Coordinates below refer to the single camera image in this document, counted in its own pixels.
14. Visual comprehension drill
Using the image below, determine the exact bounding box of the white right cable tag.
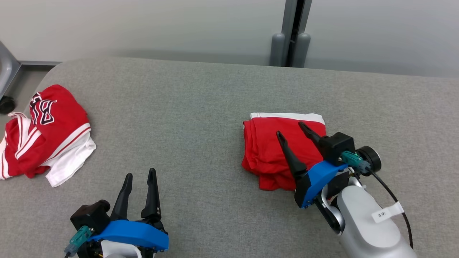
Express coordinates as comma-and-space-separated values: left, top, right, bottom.
372, 202, 404, 224

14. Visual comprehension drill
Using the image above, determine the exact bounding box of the grey metal cart leg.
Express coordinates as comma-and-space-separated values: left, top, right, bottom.
0, 41, 22, 99

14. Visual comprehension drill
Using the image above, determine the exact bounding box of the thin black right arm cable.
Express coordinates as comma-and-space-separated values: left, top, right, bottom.
369, 169, 413, 249

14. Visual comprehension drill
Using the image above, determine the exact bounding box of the teal cable connector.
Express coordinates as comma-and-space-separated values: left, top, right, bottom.
341, 150, 372, 174
65, 226, 92, 257

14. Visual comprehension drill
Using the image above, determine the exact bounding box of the grey rounded post bumper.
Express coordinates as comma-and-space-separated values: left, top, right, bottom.
292, 33, 311, 68
270, 33, 286, 67

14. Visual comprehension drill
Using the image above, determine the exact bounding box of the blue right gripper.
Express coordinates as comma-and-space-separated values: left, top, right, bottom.
276, 122, 348, 209

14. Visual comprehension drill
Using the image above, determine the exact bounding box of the black caster wheel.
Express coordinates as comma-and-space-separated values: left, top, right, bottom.
0, 96, 16, 114

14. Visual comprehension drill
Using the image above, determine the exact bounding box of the teal right cable connector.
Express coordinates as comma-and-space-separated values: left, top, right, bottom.
341, 150, 372, 174

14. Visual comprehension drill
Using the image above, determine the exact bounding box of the red shorts white waistband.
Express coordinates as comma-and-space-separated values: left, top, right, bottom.
241, 113, 327, 191

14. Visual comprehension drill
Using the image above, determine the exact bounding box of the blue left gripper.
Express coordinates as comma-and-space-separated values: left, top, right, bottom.
88, 168, 169, 251

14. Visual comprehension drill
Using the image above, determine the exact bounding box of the red white lettered jersey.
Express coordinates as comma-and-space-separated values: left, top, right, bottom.
0, 84, 96, 187

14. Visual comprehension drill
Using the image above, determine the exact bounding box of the teal left cable connector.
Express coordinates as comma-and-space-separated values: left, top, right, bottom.
65, 226, 92, 257

